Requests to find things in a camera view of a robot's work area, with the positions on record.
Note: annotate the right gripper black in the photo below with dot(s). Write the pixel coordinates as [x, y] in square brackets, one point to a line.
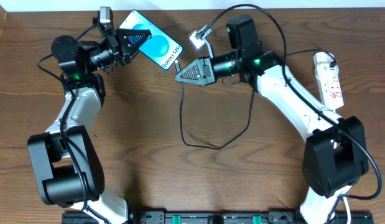
[207, 70]

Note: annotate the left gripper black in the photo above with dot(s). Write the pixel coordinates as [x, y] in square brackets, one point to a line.
[120, 48]

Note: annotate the blue Galaxy smartphone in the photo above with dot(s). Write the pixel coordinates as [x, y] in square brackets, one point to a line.
[160, 48]

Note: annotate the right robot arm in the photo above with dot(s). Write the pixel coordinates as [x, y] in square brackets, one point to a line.
[335, 155]

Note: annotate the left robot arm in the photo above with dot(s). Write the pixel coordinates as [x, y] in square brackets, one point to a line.
[66, 166]

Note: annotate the white power strip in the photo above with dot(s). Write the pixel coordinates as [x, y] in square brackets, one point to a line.
[327, 75]

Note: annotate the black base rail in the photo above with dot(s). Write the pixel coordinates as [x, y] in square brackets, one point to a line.
[157, 217]

